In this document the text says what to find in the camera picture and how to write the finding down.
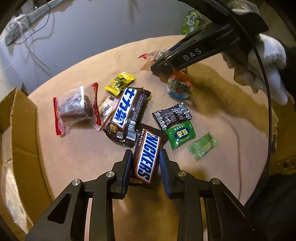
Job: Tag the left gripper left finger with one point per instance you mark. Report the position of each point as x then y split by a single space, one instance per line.
65 218

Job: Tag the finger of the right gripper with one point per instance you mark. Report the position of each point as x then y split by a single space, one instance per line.
203 43
176 46

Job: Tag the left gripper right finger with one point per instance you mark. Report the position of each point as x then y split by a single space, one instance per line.
208 210

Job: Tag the colourful egg-shaped toy candy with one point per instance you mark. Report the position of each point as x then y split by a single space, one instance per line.
179 85

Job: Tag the yellow candy packet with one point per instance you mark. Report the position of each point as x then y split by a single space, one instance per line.
120 82

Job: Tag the light green clear candy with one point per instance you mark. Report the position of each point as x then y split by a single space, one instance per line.
202 146

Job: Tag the black white candy packet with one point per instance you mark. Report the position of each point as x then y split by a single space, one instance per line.
176 114

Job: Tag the green candy packet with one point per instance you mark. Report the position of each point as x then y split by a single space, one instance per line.
179 135

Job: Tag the pink candy packet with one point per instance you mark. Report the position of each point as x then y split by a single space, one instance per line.
105 111

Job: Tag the blue white Chinese Snickers bar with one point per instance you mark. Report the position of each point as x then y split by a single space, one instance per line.
122 127

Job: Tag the red clear brownie bag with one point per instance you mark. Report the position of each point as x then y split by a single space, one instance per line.
75 105

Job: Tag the red clear small snack bag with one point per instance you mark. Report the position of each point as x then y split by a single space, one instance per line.
154 55

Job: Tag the white gloved right hand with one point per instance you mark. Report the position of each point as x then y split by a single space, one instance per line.
273 56

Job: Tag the green paper bag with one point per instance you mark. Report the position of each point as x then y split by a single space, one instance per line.
192 21

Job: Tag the brown cardboard box tray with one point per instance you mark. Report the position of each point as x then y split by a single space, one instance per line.
24 195

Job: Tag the grey windowsill mat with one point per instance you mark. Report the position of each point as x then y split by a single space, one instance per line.
23 23

